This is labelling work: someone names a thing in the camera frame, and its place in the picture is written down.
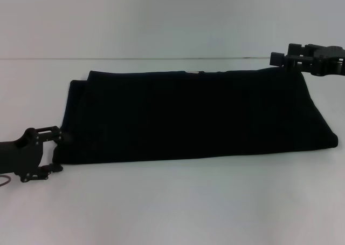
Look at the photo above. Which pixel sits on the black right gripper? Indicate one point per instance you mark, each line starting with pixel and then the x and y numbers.
pixel 330 60

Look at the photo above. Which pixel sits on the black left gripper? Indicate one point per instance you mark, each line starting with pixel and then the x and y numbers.
pixel 21 156

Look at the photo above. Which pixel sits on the black t-shirt with pink print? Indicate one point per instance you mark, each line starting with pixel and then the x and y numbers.
pixel 202 115

